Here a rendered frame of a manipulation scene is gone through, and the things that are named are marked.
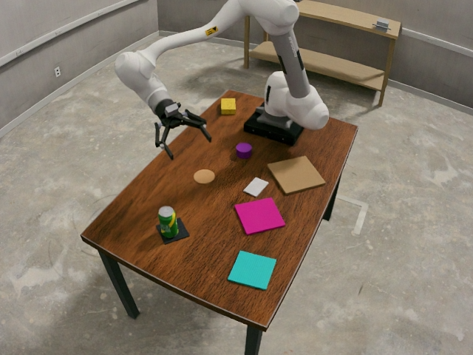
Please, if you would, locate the purple cylinder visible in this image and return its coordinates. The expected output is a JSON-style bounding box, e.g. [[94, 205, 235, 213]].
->
[[236, 143, 252, 159]]

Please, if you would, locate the grey square slate coaster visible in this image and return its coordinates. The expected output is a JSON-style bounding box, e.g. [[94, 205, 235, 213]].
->
[[156, 217, 190, 245]]

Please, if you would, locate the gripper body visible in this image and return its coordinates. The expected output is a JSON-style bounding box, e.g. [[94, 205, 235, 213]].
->
[[155, 100, 183, 129]]

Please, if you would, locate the teal flat square tile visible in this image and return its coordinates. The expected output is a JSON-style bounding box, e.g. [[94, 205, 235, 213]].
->
[[228, 251, 276, 290]]

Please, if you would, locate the green and yellow drink can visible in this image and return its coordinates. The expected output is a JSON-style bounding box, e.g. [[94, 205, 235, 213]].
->
[[158, 206, 178, 238]]

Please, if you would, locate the magenta flat square tile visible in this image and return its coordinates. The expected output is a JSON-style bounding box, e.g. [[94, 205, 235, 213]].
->
[[234, 197, 285, 235]]

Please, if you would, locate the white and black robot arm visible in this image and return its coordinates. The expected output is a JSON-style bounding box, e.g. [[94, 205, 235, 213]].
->
[[114, 0, 329, 130]]

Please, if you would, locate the white flat rectangular tile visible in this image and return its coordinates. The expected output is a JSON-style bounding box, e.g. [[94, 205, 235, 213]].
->
[[243, 177, 268, 197]]

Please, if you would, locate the yellow cube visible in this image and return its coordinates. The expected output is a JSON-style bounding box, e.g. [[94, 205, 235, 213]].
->
[[221, 98, 236, 114]]

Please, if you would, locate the beige round disc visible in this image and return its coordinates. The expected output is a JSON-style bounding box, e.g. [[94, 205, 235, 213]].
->
[[194, 169, 215, 184]]

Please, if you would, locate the tan flat square board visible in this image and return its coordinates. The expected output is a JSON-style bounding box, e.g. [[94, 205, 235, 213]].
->
[[267, 156, 326, 195]]

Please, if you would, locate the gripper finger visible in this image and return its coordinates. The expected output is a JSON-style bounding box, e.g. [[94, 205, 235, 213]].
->
[[174, 109, 211, 143], [154, 118, 174, 160]]

